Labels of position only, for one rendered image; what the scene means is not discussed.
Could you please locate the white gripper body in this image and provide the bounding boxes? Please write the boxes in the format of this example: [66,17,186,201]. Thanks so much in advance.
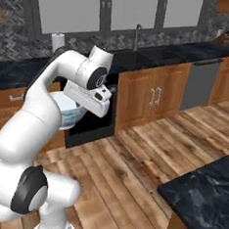
[61,79,114,120]

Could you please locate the white bowl with blue pattern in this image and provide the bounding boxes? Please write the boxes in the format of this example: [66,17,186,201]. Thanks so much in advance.
[46,90,89,133]

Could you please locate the black sink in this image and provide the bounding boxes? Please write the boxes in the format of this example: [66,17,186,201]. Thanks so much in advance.
[137,44,189,66]

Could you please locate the black oven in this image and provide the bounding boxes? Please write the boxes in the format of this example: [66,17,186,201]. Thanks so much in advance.
[64,69,121,153]

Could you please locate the white paper towel roll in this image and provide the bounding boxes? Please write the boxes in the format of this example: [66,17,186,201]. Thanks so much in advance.
[49,31,67,54]

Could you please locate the wooden drawer front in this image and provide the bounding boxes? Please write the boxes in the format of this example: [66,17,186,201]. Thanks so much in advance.
[0,76,64,118]

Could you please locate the silver tap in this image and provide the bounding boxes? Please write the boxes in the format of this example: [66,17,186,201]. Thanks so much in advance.
[133,23,144,53]

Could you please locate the grey framed window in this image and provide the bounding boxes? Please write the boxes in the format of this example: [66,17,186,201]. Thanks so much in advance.
[14,0,218,58]

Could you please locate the grey dishwasher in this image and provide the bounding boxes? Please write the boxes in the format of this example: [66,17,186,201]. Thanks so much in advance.
[179,55,224,115]

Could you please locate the wooden cupboard run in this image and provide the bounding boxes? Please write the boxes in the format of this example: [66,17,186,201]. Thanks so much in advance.
[206,51,229,108]

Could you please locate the wooden knife block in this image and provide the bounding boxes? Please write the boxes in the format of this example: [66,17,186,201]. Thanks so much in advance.
[211,28,229,49]

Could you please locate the silver door handle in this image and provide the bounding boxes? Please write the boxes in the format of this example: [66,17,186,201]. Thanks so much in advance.
[154,87,163,107]
[148,87,156,107]

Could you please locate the silver drawer handle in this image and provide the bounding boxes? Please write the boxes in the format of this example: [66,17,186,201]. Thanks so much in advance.
[8,94,25,104]

